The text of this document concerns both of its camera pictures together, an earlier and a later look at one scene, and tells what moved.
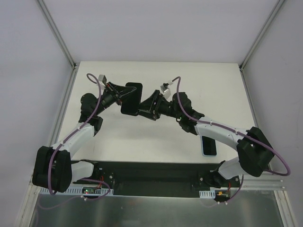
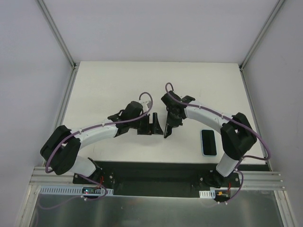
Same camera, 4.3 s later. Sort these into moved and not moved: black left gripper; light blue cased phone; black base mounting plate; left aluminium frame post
Moved: black left gripper
Not moved: light blue cased phone; black base mounting plate; left aluminium frame post
